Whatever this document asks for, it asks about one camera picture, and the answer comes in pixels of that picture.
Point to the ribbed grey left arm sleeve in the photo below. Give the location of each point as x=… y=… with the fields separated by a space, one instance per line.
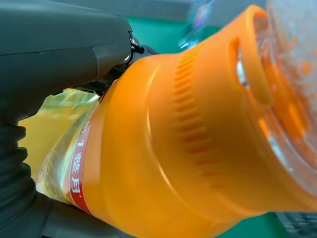
x=13 y=164

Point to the orange detergent bottle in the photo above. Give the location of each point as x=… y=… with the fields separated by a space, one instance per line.
x=161 y=148

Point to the clear plastic water bottle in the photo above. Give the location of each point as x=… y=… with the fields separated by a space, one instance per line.
x=198 y=19

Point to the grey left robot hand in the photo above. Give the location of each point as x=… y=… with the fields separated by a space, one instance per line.
x=62 y=42

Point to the orange plastic film sheet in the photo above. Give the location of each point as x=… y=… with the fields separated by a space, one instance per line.
x=41 y=131

